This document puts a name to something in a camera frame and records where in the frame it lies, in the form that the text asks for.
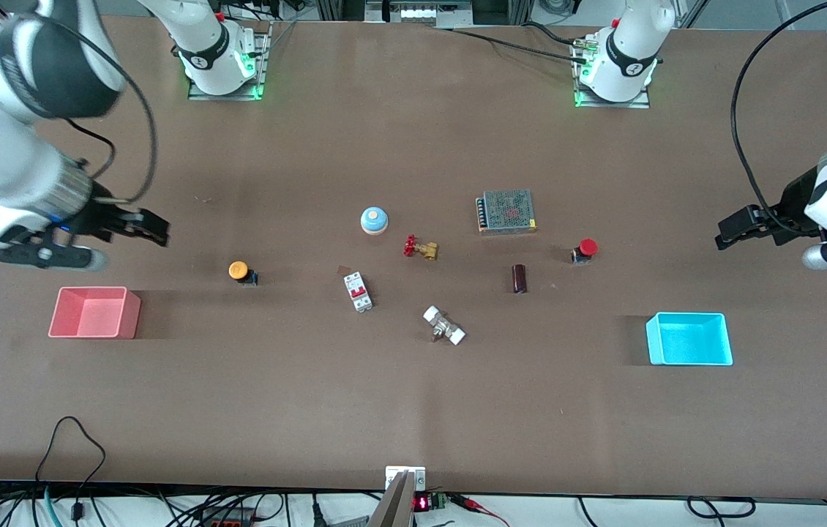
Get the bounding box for cyan plastic bin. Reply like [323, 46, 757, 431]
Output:
[645, 312, 734, 366]

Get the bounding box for pink plastic bin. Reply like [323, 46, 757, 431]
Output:
[48, 286, 142, 340]

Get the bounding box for metal mesh power supply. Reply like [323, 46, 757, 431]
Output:
[476, 189, 538, 236]

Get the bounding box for black coiled cable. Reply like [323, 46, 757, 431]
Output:
[686, 496, 757, 520]

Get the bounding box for black looped cable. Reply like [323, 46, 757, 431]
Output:
[34, 416, 108, 527]

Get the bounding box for red clip lead cable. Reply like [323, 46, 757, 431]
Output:
[454, 493, 511, 526]

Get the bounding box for black cable across table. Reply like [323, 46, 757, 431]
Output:
[432, 22, 591, 64]

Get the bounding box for metal fitting white ends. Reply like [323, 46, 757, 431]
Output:
[422, 305, 467, 346]

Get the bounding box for grey metal bar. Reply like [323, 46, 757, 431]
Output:
[367, 471, 415, 527]

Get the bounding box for teal cable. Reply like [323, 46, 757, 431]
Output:
[42, 486, 64, 527]

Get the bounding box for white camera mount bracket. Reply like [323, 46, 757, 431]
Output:
[385, 466, 427, 492]

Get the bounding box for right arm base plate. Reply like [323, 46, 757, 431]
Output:
[187, 28, 272, 102]

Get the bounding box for blue round bell button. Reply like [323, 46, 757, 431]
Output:
[360, 206, 390, 236]

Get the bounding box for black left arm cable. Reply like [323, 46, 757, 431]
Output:
[730, 0, 827, 236]

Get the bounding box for white terminal device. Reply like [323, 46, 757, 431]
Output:
[383, 0, 474, 23]

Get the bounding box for white red circuit breaker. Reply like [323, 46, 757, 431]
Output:
[343, 272, 375, 314]

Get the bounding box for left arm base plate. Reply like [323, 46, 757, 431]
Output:
[573, 35, 652, 110]

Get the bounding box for brass valve red handle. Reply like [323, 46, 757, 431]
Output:
[403, 234, 440, 261]

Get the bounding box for yellow push button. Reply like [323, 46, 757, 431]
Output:
[228, 260, 260, 288]

